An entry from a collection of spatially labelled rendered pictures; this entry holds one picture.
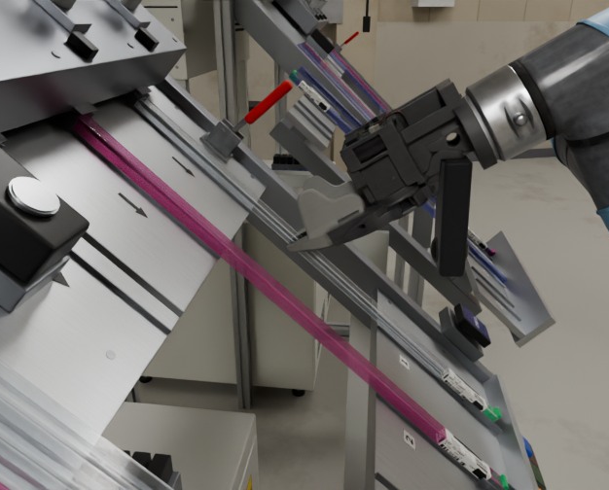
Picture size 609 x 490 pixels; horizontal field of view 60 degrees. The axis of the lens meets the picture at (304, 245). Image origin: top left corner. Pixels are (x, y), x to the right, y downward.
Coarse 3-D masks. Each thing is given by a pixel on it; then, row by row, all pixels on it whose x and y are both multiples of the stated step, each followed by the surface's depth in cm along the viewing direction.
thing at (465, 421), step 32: (384, 352) 53; (448, 352) 67; (416, 384) 54; (480, 384) 67; (384, 416) 45; (448, 416) 54; (480, 416) 59; (384, 448) 41; (416, 448) 45; (480, 448) 54; (384, 480) 38; (416, 480) 42; (448, 480) 45; (480, 480) 48
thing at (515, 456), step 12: (492, 384) 66; (492, 396) 65; (504, 396) 63; (504, 408) 62; (504, 420) 60; (504, 432) 59; (516, 432) 58; (504, 444) 58; (516, 444) 56; (504, 456) 56; (516, 456) 55; (516, 468) 54; (528, 468) 53; (516, 480) 53; (528, 480) 52
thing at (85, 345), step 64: (64, 128) 40; (128, 128) 47; (192, 128) 57; (64, 192) 35; (128, 192) 40; (192, 192) 47; (256, 192) 58; (128, 256) 35; (192, 256) 41; (0, 320) 25; (64, 320) 28; (128, 320) 31; (64, 384) 25; (128, 384) 28
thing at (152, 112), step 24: (168, 120) 51; (192, 144) 51; (216, 168) 52; (240, 192) 53; (264, 216) 53; (288, 240) 54; (312, 264) 55; (384, 312) 57; (408, 336) 57; (432, 360) 57
